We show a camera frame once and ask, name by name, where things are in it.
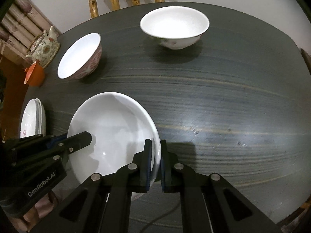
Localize plate with pink roses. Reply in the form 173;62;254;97
34;98;46;136

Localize white bowl green floral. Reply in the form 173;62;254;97
58;33;102;79

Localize white bowl red floral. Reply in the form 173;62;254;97
67;92;161;183

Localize small deep plate pink flowers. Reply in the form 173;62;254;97
20;99;38;138

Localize wide white bowl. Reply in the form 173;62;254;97
140;6;210;50

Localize large plate purple flowers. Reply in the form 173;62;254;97
35;98;46;136

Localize beige patterned curtain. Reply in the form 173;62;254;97
1;0;52;67

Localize floral ceramic teapot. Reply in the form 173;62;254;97
26;25;61;68

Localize orange lidded tea cup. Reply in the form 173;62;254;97
24;59;45;87

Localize person's left hand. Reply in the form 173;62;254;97
10;191;59;232

